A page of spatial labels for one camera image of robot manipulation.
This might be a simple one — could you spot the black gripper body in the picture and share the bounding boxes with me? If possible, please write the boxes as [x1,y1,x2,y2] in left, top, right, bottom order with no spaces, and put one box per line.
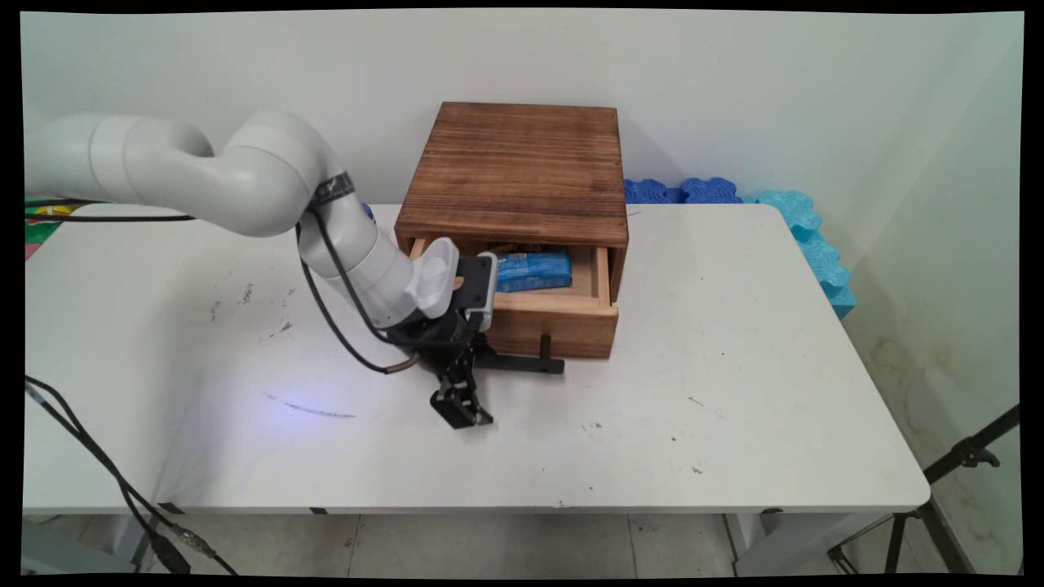
[387,311,484,381]

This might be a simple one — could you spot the wooden drawer with black handle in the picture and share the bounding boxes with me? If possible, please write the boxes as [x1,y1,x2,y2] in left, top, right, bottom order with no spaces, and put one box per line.
[408,238,621,377]

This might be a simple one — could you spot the blue snack packet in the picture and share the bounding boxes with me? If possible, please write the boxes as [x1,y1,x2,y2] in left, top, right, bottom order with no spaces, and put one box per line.
[494,251,574,294]

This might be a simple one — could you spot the brown wooden drawer cabinet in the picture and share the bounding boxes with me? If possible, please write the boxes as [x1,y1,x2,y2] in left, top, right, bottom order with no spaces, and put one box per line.
[395,102,630,304]

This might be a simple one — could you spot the dark blue foam mat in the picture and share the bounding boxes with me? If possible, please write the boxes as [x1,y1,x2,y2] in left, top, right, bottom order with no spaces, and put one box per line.
[625,177,744,205]

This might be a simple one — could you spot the grey table leg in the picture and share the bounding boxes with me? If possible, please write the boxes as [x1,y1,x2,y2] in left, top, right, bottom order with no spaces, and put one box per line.
[114,514,166,572]
[722,512,890,576]

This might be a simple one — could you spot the light blue foam mat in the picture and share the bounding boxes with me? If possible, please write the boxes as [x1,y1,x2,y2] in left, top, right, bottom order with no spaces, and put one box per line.
[742,190,857,320]

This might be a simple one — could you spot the green foam mat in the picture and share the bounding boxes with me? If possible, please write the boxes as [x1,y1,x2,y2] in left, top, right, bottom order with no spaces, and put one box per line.
[24,200,92,245]

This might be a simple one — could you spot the black tripod stand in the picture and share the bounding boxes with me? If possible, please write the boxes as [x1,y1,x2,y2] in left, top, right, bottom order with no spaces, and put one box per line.
[828,404,1021,576]

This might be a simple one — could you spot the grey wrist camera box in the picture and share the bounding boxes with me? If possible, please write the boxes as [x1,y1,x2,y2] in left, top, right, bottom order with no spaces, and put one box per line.
[455,251,499,334]

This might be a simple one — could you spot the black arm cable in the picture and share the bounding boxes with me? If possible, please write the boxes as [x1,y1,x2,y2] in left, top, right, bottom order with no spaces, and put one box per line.
[24,208,422,377]

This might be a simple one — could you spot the black floor cable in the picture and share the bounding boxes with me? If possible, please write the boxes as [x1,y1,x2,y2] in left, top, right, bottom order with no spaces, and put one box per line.
[24,375,239,576]

